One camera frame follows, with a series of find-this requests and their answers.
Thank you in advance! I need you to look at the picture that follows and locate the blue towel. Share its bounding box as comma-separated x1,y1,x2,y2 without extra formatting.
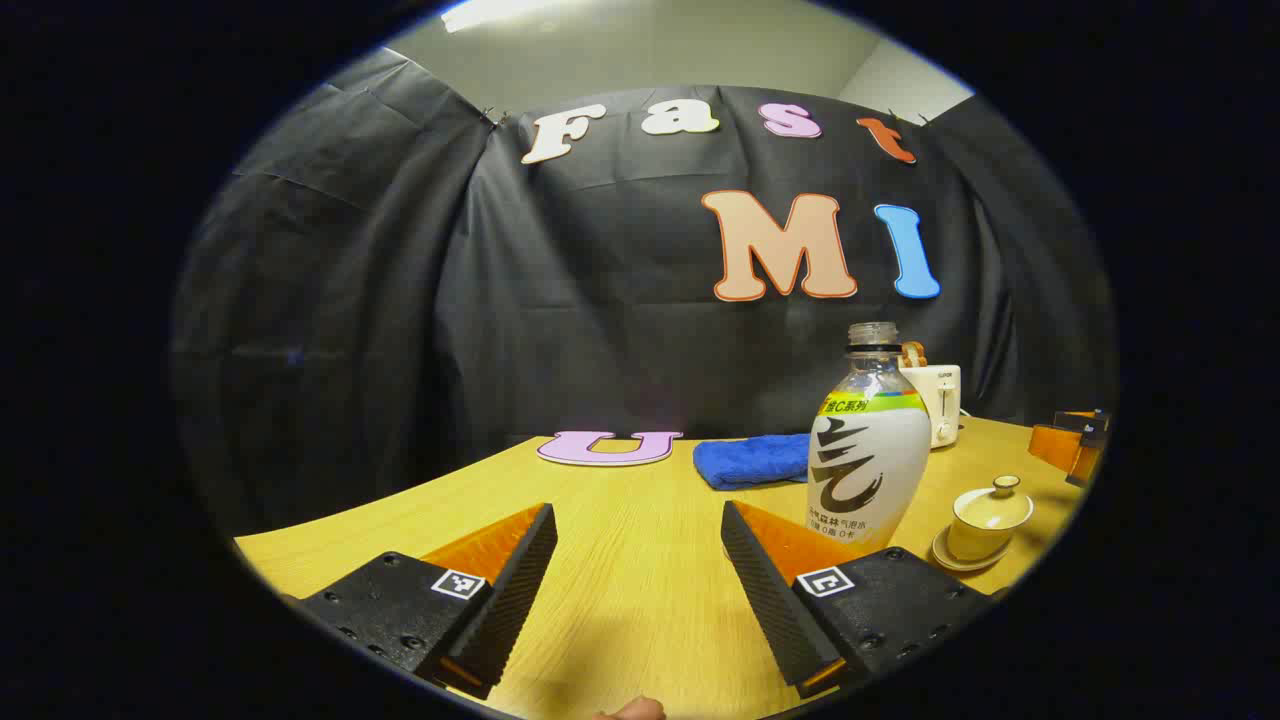
692,433,813,492

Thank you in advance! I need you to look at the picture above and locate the cream teacup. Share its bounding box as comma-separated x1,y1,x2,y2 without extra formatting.
945,505,1031,563

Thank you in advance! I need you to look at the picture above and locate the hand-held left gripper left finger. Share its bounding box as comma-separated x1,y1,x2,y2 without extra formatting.
285,503,559,701

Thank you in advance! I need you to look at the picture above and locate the white toaster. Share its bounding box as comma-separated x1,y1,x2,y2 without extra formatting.
898,365,963,449

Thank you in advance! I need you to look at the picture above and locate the cream saucer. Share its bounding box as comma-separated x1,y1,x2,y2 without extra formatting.
930,525,1013,573

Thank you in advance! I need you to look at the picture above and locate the black backdrop cloth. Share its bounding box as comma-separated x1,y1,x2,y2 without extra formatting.
170,45,1116,541

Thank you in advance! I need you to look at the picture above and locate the cream teacup lid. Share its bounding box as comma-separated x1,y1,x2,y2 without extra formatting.
952,475,1035,531

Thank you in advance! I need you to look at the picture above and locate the white labelled water bottle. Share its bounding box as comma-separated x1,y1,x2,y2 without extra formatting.
806,322,933,553

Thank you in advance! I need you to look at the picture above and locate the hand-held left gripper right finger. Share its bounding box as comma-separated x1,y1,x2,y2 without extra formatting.
720,500,1001,700

